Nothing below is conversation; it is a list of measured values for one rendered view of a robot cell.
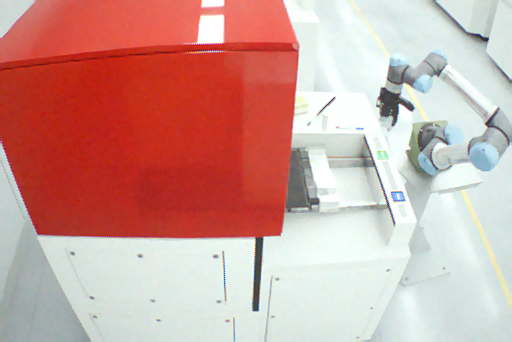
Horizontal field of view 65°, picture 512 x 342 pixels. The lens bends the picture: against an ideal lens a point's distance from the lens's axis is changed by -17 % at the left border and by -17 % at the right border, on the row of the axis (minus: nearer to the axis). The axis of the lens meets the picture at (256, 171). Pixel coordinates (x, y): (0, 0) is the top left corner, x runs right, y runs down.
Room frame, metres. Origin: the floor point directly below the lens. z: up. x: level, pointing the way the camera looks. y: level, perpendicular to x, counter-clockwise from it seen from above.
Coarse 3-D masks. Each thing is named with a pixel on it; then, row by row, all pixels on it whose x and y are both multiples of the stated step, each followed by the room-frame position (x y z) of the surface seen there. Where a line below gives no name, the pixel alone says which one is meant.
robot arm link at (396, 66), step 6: (396, 54) 1.59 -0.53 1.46; (390, 60) 1.57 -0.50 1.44; (396, 60) 1.54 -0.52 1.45; (402, 60) 1.54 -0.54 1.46; (390, 66) 1.56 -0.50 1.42; (396, 66) 1.54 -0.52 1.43; (402, 66) 1.54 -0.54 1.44; (390, 72) 1.56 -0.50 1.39; (396, 72) 1.53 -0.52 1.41; (402, 72) 1.52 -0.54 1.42; (390, 78) 1.55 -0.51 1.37; (396, 78) 1.54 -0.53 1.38; (396, 84) 1.54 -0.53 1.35
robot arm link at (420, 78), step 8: (424, 64) 1.53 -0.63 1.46; (408, 72) 1.50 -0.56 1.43; (416, 72) 1.49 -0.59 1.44; (424, 72) 1.49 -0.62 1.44; (432, 72) 1.51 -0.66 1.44; (408, 80) 1.49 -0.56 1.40; (416, 80) 1.46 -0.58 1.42; (424, 80) 1.45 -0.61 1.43; (432, 80) 1.47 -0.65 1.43; (416, 88) 1.46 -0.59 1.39; (424, 88) 1.44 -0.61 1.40
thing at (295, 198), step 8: (296, 152) 1.64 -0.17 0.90; (296, 160) 1.59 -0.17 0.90; (296, 168) 1.53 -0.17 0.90; (288, 176) 1.48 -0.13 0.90; (296, 176) 1.48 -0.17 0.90; (288, 184) 1.43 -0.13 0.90; (296, 184) 1.43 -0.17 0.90; (288, 192) 1.39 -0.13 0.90; (296, 192) 1.39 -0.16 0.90; (304, 192) 1.39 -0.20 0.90; (288, 200) 1.34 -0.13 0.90; (296, 200) 1.34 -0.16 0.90; (304, 200) 1.34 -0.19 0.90
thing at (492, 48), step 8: (504, 0) 4.69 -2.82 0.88; (504, 8) 4.69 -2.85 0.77; (496, 16) 4.81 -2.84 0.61; (504, 16) 4.65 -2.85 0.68; (496, 24) 4.77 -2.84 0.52; (504, 24) 4.61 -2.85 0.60; (496, 32) 4.73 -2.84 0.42; (504, 32) 4.56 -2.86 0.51; (496, 40) 4.68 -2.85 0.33; (504, 40) 4.52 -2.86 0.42; (488, 48) 4.81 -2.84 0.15; (496, 48) 4.64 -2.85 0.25; (504, 48) 4.48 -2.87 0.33; (496, 56) 4.59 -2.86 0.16; (504, 56) 4.43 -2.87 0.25; (504, 64) 4.39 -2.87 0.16
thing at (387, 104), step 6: (384, 90) 1.56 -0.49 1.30; (378, 96) 1.60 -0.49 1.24; (384, 96) 1.57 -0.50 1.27; (390, 96) 1.56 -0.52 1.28; (384, 102) 1.56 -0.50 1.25; (390, 102) 1.56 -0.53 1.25; (396, 102) 1.56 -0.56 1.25; (384, 108) 1.54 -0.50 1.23; (390, 108) 1.54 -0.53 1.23; (396, 108) 1.54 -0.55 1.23; (384, 114) 1.54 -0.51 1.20; (390, 114) 1.54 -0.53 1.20
